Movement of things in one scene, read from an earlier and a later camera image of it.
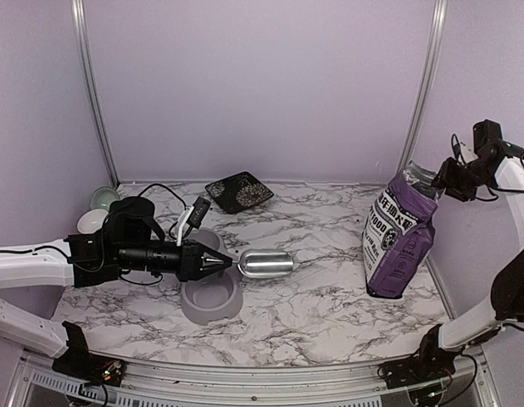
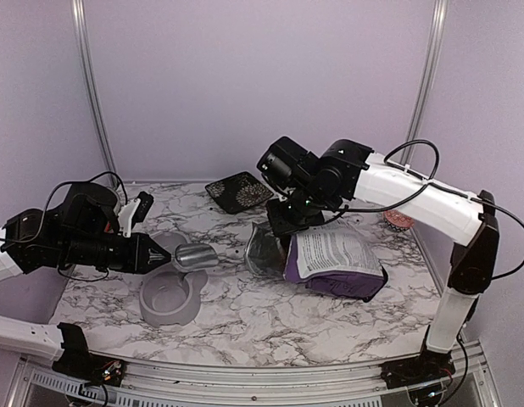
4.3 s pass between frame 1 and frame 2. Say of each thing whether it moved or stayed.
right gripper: moved
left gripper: moved
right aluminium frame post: stayed
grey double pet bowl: moved
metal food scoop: moved
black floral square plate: stayed
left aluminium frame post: stayed
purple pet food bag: moved
